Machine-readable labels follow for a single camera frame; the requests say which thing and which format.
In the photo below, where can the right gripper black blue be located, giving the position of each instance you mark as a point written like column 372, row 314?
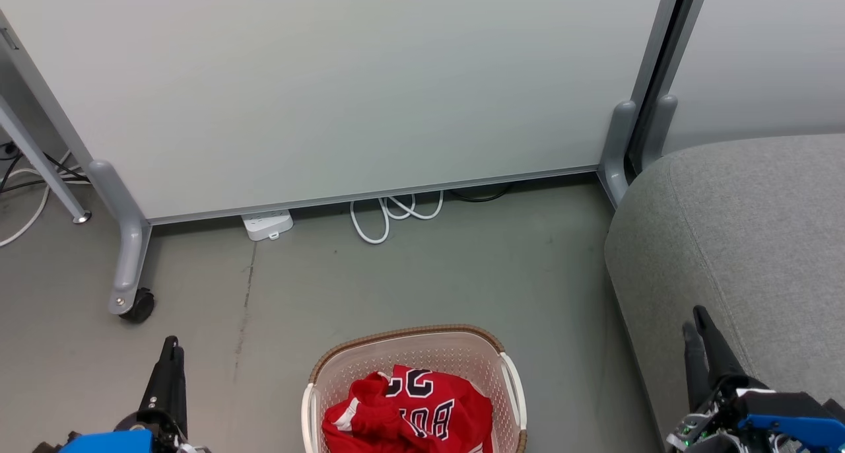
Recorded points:
column 772, row 420

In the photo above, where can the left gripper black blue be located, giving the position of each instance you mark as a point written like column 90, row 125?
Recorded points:
column 148, row 423

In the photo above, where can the black caster wheel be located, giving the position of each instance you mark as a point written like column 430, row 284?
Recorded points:
column 140, row 306

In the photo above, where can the white power strip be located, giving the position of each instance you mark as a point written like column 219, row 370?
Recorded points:
column 267, row 225

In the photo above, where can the white partition board narrow view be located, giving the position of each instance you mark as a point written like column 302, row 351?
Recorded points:
column 766, row 50

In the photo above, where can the grey board leg with caster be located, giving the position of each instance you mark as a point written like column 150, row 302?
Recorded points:
column 129, row 242

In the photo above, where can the large white partition board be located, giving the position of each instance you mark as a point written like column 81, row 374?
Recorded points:
column 330, row 76

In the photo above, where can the beige perforated laundry basket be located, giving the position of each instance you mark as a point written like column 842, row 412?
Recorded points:
column 455, row 350

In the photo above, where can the grey fabric sofa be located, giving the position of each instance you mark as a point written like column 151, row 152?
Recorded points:
column 746, row 242

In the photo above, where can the red basketball jersey number 23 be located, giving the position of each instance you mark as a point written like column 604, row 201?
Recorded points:
column 455, row 400

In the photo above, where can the grey slanted metal table leg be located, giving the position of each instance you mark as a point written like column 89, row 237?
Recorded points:
column 39, row 156

